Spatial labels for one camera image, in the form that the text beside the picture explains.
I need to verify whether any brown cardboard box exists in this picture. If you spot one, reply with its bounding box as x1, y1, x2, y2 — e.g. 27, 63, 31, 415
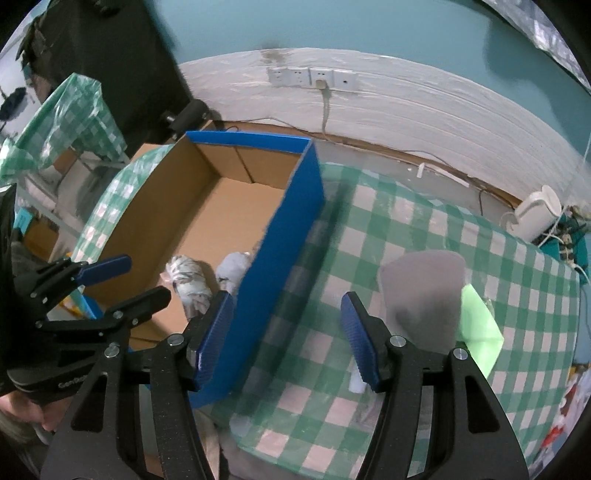
21, 215, 61, 264

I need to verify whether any pile of plastic bags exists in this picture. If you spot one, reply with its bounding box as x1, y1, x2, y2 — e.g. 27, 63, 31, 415
538, 360, 580, 467

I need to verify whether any teal plastic basket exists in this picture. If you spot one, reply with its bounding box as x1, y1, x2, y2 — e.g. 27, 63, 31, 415
540, 222, 591, 271

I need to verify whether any white plastic strip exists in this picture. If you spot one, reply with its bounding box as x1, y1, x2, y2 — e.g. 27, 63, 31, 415
417, 162, 470, 186

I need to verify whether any striped white plastic bag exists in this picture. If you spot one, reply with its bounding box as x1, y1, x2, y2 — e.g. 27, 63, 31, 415
159, 254, 218, 321

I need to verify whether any blue cardboard box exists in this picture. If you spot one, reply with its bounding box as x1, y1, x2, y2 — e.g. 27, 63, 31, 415
81, 130, 326, 409

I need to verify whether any grey foam sheet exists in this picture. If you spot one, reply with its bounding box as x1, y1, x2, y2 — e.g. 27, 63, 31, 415
379, 249, 468, 356

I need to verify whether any silver foil sheet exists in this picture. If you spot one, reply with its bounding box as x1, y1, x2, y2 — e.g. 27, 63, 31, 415
480, 0, 591, 89

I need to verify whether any black hanging cloth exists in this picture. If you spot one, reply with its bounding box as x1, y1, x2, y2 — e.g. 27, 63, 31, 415
23, 0, 195, 145

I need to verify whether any white power strip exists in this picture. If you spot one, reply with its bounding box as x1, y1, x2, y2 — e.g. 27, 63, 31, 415
560, 232, 579, 265

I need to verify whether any white electric kettle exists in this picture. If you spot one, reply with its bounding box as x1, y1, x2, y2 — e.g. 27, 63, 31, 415
514, 185, 564, 243

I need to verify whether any green checkered tablecloth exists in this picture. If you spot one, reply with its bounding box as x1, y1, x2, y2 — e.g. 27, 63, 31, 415
76, 141, 581, 480
0, 73, 127, 181

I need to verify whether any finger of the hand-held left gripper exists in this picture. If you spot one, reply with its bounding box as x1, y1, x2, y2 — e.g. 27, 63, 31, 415
36, 285, 172, 344
13, 255, 133, 319

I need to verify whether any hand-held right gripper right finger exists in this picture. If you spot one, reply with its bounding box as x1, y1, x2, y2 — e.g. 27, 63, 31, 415
341, 291, 529, 480

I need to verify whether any plain white plastic bag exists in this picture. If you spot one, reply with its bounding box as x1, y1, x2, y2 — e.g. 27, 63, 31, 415
215, 250, 254, 296

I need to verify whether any person's left hand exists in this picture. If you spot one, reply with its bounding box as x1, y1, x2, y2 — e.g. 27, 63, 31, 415
0, 390, 63, 437

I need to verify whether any grey plug cable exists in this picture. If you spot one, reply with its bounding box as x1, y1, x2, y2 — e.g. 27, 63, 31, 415
315, 79, 332, 136

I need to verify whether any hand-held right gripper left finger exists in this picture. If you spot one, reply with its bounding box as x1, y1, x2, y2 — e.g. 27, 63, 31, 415
41, 290, 235, 480

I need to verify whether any green foam sheet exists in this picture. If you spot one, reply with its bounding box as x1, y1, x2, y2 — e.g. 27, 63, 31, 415
458, 284, 505, 374

